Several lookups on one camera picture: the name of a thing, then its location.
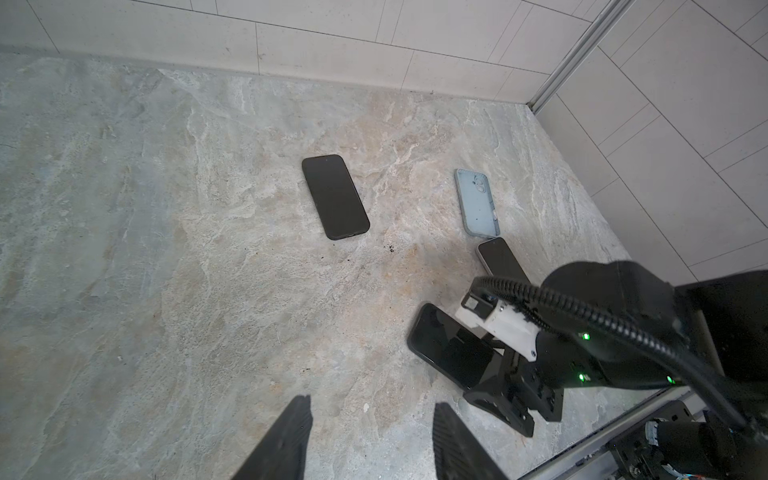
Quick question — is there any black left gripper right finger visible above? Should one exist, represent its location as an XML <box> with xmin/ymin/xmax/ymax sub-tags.
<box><xmin>432</xmin><ymin>402</ymin><xmax>507</xmax><ymax>480</ymax></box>

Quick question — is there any light blue phone case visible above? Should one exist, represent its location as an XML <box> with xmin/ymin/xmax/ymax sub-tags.
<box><xmin>454</xmin><ymin>169</ymin><xmax>500</xmax><ymax>239</ymax></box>

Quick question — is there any purple-edged phone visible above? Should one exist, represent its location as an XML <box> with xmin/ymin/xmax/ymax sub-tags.
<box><xmin>301</xmin><ymin>154</ymin><xmax>370</xmax><ymax>240</ymax></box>
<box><xmin>407</xmin><ymin>303</ymin><xmax>501</xmax><ymax>391</ymax></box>

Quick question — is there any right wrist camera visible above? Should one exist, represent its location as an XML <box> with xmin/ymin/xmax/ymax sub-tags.
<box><xmin>455</xmin><ymin>292</ymin><xmax>541</xmax><ymax>362</ymax></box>

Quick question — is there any aluminium right corner post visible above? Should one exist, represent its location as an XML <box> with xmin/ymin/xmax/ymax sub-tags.
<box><xmin>527</xmin><ymin>0</ymin><xmax>634</xmax><ymax>114</ymax></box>

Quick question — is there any black phone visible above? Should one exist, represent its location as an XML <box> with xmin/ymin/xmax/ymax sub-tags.
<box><xmin>476</xmin><ymin>237</ymin><xmax>530</xmax><ymax>283</ymax></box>

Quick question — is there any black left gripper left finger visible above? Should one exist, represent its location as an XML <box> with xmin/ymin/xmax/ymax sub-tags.
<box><xmin>232</xmin><ymin>395</ymin><xmax>313</xmax><ymax>480</ymax></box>

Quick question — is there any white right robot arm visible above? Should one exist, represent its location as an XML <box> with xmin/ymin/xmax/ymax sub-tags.
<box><xmin>457</xmin><ymin>261</ymin><xmax>767</xmax><ymax>479</ymax></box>

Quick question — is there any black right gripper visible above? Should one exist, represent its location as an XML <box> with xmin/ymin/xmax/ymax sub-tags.
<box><xmin>463</xmin><ymin>348</ymin><xmax>564</xmax><ymax>437</ymax></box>

